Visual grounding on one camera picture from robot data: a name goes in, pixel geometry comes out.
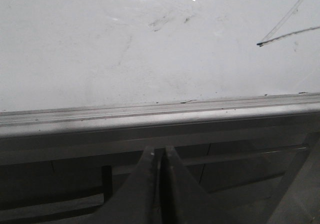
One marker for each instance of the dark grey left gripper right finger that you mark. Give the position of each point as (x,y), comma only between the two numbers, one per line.
(182,199)

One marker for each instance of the white glossy whiteboard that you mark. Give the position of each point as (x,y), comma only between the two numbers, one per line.
(82,53)

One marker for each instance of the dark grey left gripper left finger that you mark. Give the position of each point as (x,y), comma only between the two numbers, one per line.
(133,202)

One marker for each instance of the grey aluminium whiteboard tray rail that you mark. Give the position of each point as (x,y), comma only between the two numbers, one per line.
(71,120)

